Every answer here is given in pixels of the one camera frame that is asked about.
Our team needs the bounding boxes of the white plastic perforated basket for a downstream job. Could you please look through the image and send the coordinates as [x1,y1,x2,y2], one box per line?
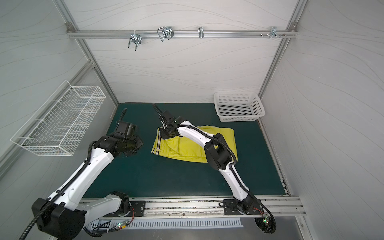
[214,92,266,122]

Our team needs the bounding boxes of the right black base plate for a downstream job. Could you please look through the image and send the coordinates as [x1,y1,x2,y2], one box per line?
[219,198,265,216]

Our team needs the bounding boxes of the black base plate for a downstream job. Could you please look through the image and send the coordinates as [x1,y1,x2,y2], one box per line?
[219,198,265,216]
[104,200,146,218]

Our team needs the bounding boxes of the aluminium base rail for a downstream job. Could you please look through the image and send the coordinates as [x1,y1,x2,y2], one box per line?
[59,196,307,222]

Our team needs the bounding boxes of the green table mat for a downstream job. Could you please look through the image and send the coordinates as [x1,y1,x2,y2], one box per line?
[85,103,285,198]

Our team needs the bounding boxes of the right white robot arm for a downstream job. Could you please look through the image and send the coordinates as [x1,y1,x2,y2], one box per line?
[152,106,265,215]

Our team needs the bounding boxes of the white slotted vent strip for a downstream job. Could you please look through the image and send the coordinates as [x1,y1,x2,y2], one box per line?
[86,217,244,231]

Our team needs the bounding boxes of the left black base cable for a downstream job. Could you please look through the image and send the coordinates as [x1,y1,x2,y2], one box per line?
[17,140,136,240]

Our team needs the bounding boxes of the black base cable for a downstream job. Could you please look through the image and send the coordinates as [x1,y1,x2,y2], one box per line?
[179,123,277,235]
[17,140,136,240]

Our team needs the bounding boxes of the right black base cable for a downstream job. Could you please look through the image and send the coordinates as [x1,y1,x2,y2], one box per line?
[179,123,277,235]

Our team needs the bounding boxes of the horizontal aluminium top rail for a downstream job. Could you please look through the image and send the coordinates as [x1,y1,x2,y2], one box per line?
[67,29,298,40]

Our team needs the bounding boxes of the yellow long pants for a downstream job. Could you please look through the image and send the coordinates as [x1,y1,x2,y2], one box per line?
[151,126,237,163]

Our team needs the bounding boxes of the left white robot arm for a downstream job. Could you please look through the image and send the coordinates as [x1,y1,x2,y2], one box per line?
[28,121,144,240]

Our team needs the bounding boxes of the metal u-bolt clamp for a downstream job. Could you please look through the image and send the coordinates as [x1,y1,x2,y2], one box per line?
[128,33,142,51]
[157,26,175,42]

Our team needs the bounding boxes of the white wire wall basket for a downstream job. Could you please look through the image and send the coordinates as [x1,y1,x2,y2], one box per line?
[10,81,106,157]

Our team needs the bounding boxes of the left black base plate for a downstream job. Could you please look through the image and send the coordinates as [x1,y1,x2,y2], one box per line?
[104,200,146,218]

